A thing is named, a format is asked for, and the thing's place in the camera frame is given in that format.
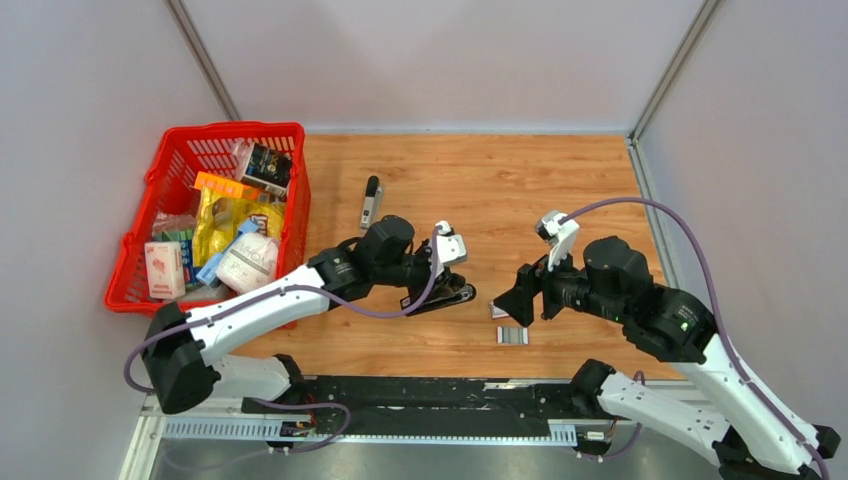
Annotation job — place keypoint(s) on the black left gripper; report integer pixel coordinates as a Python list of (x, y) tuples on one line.
[(416, 294)]

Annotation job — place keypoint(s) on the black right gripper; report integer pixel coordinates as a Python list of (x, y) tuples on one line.
[(530, 280)]

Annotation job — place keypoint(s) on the black stapler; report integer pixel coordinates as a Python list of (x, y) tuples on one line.
[(446, 297)]

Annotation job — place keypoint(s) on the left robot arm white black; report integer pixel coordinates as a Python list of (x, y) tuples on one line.
[(187, 354)]

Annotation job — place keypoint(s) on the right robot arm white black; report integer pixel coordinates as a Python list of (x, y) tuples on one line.
[(745, 432)]

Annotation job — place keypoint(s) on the strip of staples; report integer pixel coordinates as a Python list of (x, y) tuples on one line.
[(512, 335)]

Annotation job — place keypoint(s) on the small staple box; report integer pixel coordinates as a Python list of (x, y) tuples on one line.
[(496, 312)]

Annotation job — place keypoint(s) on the white round packaged item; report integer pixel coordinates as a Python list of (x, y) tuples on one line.
[(249, 264)]

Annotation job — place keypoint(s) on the black box in basket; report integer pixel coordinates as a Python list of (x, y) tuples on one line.
[(263, 167)]

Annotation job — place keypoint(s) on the yellow snack bag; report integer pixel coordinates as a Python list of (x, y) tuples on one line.
[(219, 218)]

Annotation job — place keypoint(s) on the orange block in basket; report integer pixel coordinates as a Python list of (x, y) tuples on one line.
[(225, 186)]

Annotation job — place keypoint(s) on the green box in basket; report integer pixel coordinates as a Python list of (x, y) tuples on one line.
[(185, 246)]

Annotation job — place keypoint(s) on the white pink sponge box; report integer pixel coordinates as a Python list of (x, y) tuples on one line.
[(164, 270)]

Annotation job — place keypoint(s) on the red plastic basket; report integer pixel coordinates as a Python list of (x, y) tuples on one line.
[(182, 153)]

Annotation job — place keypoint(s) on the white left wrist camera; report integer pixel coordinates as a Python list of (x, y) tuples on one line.
[(449, 245)]

